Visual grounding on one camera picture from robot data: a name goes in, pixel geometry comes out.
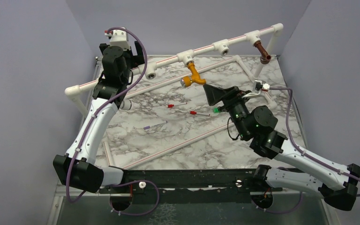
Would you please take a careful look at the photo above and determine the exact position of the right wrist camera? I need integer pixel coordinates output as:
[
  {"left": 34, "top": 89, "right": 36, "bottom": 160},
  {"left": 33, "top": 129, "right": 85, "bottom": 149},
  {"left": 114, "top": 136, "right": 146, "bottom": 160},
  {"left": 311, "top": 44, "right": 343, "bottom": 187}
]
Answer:
[{"left": 242, "top": 80, "right": 270, "bottom": 99}]

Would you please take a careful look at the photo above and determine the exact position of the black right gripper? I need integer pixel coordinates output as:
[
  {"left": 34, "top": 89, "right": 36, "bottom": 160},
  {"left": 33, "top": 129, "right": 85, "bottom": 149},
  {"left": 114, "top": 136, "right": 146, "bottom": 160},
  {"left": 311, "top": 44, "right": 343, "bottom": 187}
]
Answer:
[{"left": 203, "top": 84, "right": 251, "bottom": 139}]

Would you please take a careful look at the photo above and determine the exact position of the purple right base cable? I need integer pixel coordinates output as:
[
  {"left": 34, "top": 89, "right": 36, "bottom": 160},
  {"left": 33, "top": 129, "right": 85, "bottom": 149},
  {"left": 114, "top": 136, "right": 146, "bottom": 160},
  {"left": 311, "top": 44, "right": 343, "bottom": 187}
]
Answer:
[{"left": 250, "top": 181, "right": 302, "bottom": 215}]

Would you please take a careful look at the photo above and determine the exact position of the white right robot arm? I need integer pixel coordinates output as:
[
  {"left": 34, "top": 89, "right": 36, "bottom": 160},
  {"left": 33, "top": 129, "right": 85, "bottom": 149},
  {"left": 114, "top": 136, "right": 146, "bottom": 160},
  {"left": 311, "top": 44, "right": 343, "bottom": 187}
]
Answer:
[{"left": 203, "top": 81, "right": 360, "bottom": 211}]

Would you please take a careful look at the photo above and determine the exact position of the orange water faucet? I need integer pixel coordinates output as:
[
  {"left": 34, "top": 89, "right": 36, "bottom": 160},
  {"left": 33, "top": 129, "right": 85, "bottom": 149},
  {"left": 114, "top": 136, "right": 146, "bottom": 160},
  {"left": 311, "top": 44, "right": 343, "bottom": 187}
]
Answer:
[{"left": 180, "top": 62, "right": 206, "bottom": 88}]

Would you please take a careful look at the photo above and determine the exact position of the red capped white stick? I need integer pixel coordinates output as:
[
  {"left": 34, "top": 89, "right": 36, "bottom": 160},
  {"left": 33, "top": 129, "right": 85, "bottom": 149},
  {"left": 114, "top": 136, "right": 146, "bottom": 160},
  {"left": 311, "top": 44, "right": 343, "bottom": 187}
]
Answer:
[{"left": 167, "top": 102, "right": 187, "bottom": 108}]

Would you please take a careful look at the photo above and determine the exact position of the purple capped white stick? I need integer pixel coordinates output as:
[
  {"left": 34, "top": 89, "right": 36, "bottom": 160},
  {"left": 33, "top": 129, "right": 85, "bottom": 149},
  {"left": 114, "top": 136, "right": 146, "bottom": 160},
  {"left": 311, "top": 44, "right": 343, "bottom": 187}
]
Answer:
[{"left": 143, "top": 121, "right": 167, "bottom": 130}]

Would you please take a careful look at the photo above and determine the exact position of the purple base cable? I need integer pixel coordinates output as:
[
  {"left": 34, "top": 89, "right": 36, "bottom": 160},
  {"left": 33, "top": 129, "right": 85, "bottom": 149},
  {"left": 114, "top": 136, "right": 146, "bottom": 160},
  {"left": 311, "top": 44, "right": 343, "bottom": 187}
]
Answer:
[
  {"left": 109, "top": 180, "right": 161, "bottom": 218},
  {"left": 250, "top": 181, "right": 302, "bottom": 215}
]

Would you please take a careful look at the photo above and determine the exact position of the white PVC pipe frame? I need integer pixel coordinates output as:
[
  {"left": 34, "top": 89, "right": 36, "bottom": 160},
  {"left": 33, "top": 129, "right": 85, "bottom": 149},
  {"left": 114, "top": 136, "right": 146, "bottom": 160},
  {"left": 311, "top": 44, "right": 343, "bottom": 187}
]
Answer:
[{"left": 65, "top": 23, "right": 284, "bottom": 170}]

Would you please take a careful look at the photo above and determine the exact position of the brown water faucet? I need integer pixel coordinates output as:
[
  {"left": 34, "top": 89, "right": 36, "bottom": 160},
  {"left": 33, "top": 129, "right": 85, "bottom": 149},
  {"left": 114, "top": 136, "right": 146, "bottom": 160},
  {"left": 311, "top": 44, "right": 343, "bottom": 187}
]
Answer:
[{"left": 253, "top": 40, "right": 271, "bottom": 65}]

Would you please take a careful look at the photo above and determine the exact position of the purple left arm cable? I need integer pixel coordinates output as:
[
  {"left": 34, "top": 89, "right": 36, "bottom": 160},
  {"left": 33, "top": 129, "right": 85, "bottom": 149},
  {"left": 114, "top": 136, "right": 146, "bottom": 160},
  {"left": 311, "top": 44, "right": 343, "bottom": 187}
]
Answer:
[{"left": 66, "top": 27, "right": 148, "bottom": 203}]

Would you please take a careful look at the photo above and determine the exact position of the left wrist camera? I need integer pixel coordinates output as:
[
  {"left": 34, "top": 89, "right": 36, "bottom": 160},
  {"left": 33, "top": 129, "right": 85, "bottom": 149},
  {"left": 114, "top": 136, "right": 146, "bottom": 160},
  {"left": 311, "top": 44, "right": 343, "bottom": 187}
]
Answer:
[{"left": 105, "top": 30, "right": 131, "bottom": 51}]

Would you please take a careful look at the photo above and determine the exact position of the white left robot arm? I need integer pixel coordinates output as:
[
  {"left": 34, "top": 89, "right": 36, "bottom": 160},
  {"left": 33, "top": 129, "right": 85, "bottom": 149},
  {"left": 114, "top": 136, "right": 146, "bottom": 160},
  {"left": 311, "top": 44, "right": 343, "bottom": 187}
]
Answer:
[{"left": 53, "top": 41, "right": 145, "bottom": 193}]

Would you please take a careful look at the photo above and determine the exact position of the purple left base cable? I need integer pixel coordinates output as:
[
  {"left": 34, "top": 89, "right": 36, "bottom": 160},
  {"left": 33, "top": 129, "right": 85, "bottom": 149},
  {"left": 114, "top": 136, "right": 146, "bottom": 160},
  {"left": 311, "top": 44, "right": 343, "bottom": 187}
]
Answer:
[{"left": 109, "top": 180, "right": 161, "bottom": 218}]

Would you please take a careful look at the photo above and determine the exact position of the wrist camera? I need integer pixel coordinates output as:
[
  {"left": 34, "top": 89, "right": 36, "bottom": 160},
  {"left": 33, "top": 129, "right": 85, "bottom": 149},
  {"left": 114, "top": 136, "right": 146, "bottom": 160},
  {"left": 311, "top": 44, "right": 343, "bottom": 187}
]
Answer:
[
  {"left": 242, "top": 80, "right": 270, "bottom": 99},
  {"left": 105, "top": 30, "right": 131, "bottom": 51}
]

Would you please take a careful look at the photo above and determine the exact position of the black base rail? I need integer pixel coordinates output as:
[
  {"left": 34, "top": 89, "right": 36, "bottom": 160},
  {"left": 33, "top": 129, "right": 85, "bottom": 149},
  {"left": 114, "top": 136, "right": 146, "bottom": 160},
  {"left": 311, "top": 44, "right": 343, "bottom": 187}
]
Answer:
[{"left": 98, "top": 169, "right": 282, "bottom": 204}]

